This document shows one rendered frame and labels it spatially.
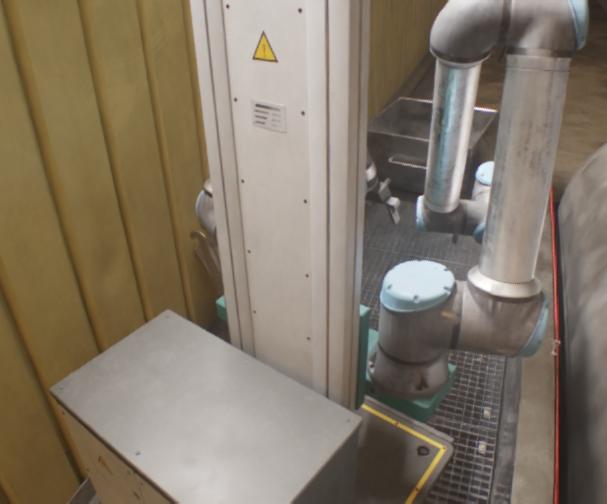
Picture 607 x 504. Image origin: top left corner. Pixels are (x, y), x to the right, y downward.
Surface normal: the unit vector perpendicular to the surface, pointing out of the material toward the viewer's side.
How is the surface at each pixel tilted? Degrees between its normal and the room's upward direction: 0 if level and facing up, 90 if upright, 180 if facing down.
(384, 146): 89
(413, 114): 90
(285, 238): 90
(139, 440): 0
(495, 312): 81
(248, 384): 0
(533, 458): 1
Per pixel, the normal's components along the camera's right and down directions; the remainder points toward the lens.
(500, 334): -0.26, 0.37
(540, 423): -0.05, -0.84
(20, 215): 0.92, 0.17
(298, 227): -0.63, 0.43
